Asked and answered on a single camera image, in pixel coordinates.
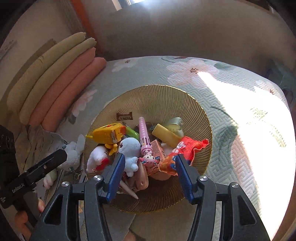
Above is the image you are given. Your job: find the patterned blue rug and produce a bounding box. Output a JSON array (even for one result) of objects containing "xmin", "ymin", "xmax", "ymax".
[{"xmin": 15, "ymin": 126, "xmax": 85, "ymax": 219}]

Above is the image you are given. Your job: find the white pen with barcode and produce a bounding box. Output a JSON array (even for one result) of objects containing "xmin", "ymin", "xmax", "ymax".
[{"xmin": 119, "ymin": 180, "xmax": 138, "ymax": 200}]

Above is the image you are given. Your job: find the green Bubble strap keychain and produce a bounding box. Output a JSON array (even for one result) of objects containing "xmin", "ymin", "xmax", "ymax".
[{"xmin": 164, "ymin": 117, "xmax": 184, "ymax": 138}]

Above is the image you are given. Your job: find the red embroidered pouch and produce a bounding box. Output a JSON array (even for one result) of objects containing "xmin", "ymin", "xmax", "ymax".
[{"xmin": 159, "ymin": 136, "xmax": 209, "ymax": 176}]

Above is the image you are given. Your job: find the golden ribbed plate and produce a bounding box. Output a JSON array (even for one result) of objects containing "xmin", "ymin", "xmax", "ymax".
[{"xmin": 84, "ymin": 85, "xmax": 212, "ymax": 214}]

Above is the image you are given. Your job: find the big blue bunny plush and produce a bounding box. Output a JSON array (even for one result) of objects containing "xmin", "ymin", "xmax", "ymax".
[{"xmin": 58, "ymin": 135, "xmax": 85, "ymax": 172}]

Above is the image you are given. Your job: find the white duck plush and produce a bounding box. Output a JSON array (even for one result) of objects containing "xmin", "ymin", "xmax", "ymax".
[{"xmin": 86, "ymin": 146, "xmax": 110, "ymax": 173}]

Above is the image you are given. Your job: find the pink card box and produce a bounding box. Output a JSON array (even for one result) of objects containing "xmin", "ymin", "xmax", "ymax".
[{"xmin": 151, "ymin": 140, "xmax": 166, "ymax": 163}]

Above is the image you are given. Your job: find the folded beige quilt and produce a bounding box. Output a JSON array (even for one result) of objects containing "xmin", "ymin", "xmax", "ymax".
[{"xmin": 6, "ymin": 32, "xmax": 96, "ymax": 125}]

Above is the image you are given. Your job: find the FOX candy wrapper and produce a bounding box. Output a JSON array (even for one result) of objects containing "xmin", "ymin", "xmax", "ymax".
[{"xmin": 116, "ymin": 111, "xmax": 133, "ymax": 121}]

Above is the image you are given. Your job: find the light blue ghost plush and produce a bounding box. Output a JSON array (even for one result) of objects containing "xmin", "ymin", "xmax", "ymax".
[{"xmin": 118, "ymin": 138, "xmax": 140, "ymax": 177}]

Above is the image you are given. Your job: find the folded pink quilt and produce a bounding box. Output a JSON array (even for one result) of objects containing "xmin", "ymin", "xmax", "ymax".
[{"xmin": 29, "ymin": 47, "xmax": 106, "ymax": 132}]

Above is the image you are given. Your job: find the yellow tape measure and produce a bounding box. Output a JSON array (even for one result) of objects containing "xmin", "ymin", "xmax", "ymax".
[{"xmin": 85, "ymin": 123, "xmax": 126, "ymax": 156}]

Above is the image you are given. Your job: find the tricolour dango plush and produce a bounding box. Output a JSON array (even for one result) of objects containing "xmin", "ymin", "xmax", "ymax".
[{"xmin": 43, "ymin": 169, "xmax": 58, "ymax": 190}]

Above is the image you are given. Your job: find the person's left hand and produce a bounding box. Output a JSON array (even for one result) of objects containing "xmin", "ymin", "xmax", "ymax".
[{"xmin": 15, "ymin": 199, "xmax": 45, "ymax": 240}]

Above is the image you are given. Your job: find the pink multicolour character pen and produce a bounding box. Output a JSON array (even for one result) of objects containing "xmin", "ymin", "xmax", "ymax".
[{"xmin": 138, "ymin": 116, "xmax": 159, "ymax": 176}]

